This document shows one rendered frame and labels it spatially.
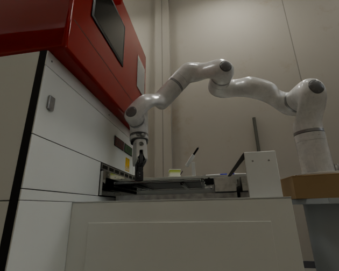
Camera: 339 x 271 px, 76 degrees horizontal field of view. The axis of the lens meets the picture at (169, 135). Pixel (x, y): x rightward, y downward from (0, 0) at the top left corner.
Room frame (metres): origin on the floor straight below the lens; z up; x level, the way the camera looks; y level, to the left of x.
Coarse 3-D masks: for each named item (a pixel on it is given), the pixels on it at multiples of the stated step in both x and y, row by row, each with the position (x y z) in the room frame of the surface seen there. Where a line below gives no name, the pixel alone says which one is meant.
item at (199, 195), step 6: (222, 192) 0.88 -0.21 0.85; (228, 192) 0.88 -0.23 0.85; (234, 192) 0.88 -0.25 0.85; (120, 198) 0.95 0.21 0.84; (126, 198) 0.95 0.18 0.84; (132, 198) 0.94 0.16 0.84; (138, 198) 0.94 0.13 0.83; (144, 198) 0.93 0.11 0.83; (150, 198) 0.93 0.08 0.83; (156, 198) 0.93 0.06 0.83; (162, 198) 0.92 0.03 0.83; (168, 198) 0.92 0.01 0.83; (174, 198) 0.91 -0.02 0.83; (180, 198) 0.91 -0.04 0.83; (186, 198) 0.91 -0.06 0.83; (192, 198) 0.90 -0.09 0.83; (198, 198) 0.90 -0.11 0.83
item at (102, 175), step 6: (102, 174) 0.85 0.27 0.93; (108, 174) 0.89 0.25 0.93; (114, 174) 0.96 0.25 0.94; (102, 180) 0.85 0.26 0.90; (114, 180) 0.98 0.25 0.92; (120, 180) 1.03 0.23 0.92; (126, 180) 1.11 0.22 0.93; (102, 186) 0.85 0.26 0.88; (102, 192) 0.86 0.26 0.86; (108, 192) 0.91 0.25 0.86; (114, 192) 0.97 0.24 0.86; (120, 192) 1.04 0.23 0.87; (126, 192) 1.12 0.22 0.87
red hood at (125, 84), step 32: (0, 0) 0.53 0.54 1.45; (32, 0) 0.51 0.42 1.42; (64, 0) 0.49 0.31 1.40; (96, 0) 0.60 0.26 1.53; (0, 32) 0.52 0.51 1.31; (32, 32) 0.50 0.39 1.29; (64, 32) 0.49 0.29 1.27; (96, 32) 0.63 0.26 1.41; (128, 32) 0.93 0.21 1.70; (64, 64) 0.56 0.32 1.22; (96, 64) 0.65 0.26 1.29; (128, 64) 0.96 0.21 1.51; (96, 96) 0.76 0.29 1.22; (128, 96) 0.98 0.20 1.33; (128, 128) 1.13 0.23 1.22
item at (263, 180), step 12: (252, 156) 0.66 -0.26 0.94; (264, 156) 0.66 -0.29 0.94; (252, 168) 0.66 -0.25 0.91; (264, 168) 0.66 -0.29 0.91; (276, 168) 0.65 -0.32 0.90; (252, 180) 0.66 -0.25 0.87; (264, 180) 0.66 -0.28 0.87; (276, 180) 0.65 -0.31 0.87; (252, 192) 0.66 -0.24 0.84; (264, 192) 0.66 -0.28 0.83; (276, 192) 0.65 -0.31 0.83
